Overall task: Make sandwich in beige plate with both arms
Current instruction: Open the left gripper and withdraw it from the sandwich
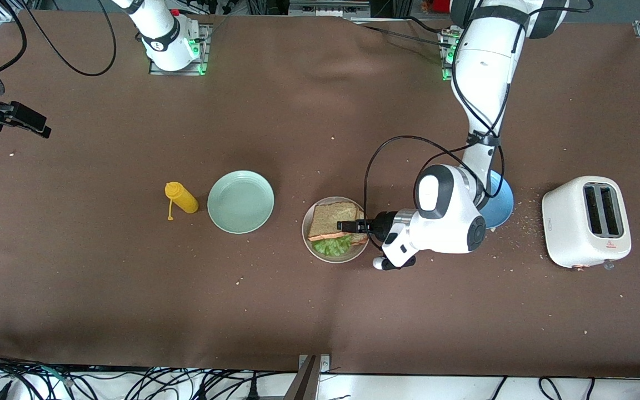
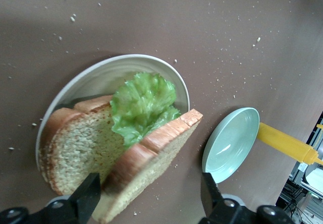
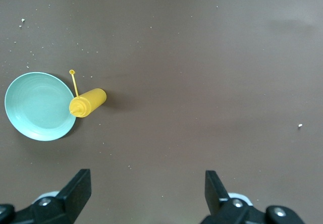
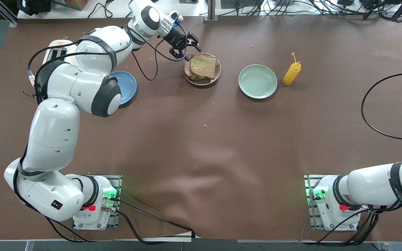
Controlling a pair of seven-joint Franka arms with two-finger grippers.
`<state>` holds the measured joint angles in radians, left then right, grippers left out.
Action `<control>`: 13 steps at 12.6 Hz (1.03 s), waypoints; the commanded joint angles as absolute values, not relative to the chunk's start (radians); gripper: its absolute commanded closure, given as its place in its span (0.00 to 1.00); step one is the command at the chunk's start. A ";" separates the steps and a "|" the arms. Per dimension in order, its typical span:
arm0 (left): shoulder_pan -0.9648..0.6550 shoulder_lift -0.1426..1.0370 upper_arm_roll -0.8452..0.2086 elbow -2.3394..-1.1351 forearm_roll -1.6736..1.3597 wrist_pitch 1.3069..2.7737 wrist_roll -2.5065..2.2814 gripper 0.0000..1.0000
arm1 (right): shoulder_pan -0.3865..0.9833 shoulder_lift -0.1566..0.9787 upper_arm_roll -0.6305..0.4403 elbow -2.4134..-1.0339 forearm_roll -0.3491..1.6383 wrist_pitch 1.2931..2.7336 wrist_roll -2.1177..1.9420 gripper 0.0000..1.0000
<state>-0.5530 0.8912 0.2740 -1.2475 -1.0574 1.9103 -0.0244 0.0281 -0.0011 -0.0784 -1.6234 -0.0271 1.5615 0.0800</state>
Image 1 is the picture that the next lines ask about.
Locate brown bread slice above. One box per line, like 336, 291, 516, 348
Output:
348, 209, 370, 247
307, 201, 363, 242

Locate green lettuce leaf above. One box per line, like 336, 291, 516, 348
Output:
312, 233, 355, 258

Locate yellow mustard squeeze bottle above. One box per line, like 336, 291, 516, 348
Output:
164, 181, 200, 222

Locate beige plate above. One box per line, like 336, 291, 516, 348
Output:
302, 196, 371, 264

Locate pale green plate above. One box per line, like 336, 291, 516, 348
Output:
207, 170, 275, 234

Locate blue plate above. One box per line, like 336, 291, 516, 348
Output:
478, 169, 514, 229

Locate brown tablecloth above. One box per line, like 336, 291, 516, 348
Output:
0, 10, 640, 379

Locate white toaster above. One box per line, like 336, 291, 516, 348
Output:
542, 176, 632, 271

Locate grey metal device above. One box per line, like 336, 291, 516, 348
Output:
288, 0, 372, 18

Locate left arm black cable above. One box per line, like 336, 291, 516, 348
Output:
363, 0, 593, 245

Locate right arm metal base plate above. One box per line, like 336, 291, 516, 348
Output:
149, 22, 210, 77

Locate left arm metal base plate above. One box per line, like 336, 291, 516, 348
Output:
439, 25, 465, 83

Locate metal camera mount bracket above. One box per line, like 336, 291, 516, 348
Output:
284, 354, 332, 400

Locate black base power cables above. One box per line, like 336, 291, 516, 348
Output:
353, 16, 451, 49

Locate tangle of black floor cables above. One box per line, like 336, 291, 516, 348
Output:
0, 349, 298, 400

